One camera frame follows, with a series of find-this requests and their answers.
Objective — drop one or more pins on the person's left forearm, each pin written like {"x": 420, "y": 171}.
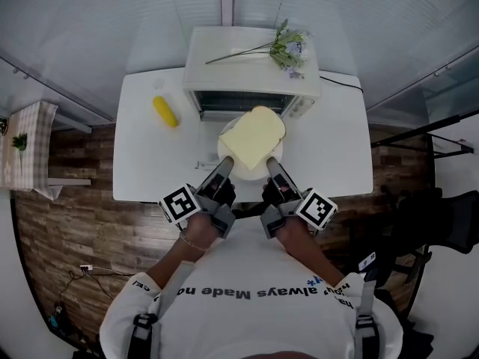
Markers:
{"x": 176, "y": 260}

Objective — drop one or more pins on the green plant sprig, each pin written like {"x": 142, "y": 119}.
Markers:
{"x": 20, "y": 142}

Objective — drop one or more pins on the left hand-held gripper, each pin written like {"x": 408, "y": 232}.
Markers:
{"x": 179, "y": 204}

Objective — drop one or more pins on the pile of plugs and adapters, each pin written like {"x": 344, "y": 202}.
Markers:
{"x": 60, "y": 320}

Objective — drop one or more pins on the white toaster oven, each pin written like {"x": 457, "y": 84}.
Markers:
{"x": 232, "y": 69}

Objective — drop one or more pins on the white table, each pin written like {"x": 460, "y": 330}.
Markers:
{"x": 329, "y": 155}

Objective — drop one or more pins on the checked tablecloth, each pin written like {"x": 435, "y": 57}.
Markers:
{"x": 33, "y": 152}

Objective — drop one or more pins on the white floor power strip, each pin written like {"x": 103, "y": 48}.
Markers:
{"x": 86, "y": 267}

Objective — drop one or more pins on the white round plate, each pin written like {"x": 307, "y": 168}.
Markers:
{"x": 243, "y": 173}

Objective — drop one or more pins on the yellow corn cob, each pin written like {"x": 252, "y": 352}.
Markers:
{"x": 164, "y": 110}

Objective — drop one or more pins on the pale yellow bread slice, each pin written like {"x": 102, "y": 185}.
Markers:
{"x": 250, "y": 137}

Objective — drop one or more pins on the black trousers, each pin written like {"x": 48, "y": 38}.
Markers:
{"x": 249, "y": 211}

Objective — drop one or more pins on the artificial flower bouquet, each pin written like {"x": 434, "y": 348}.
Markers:
{"x": 290, "y": 49}

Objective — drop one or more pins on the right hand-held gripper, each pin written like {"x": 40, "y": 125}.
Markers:
{"x": 316, "y": 209}

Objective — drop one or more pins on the white printed t-shirt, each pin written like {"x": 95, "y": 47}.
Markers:
{"x": 243, "y": 331}

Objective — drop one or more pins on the person's right forearm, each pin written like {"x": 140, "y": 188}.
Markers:
{"x": 307, "y": 249}

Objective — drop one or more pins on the black office chair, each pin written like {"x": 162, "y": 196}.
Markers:
{"x": 449, "y": 215}

